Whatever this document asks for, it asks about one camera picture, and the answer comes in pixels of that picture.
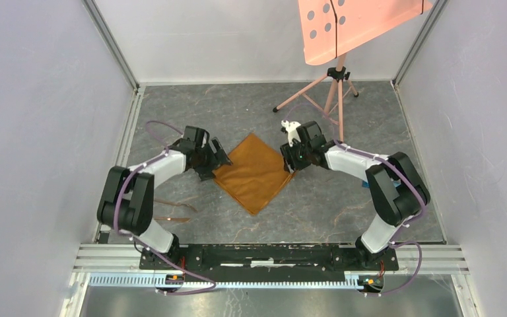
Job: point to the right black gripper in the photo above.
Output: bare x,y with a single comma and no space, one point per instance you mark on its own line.
290,163

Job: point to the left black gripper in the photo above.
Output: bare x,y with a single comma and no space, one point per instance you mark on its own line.
206,173

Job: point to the orange cloth napkin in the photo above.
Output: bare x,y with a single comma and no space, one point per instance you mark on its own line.
255,177

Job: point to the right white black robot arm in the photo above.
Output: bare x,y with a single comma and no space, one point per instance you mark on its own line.
398,192

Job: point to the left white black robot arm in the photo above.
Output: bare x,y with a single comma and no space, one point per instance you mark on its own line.
127,200

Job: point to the blue toy brick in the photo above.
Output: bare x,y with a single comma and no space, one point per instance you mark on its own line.
380,184

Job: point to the pink music stand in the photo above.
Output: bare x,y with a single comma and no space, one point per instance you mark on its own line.
330,29

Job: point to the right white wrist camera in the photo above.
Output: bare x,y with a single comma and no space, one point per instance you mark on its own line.
290,128

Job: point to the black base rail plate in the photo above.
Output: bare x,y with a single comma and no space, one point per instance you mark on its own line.
251,263

